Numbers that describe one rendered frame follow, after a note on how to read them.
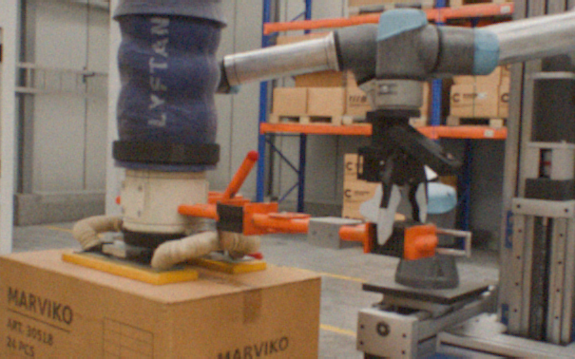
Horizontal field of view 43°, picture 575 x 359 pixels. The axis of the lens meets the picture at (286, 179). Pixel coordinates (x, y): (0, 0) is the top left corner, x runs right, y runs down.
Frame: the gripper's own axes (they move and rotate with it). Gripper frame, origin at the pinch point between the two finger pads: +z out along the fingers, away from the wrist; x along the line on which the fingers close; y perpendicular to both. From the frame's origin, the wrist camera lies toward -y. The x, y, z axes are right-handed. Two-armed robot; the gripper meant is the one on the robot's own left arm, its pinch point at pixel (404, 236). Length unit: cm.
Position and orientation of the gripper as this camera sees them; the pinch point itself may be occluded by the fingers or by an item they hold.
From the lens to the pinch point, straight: 117.4
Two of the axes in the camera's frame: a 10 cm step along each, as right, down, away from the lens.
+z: -0.4, 10.0, 0.5
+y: -7.3, -0.6, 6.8
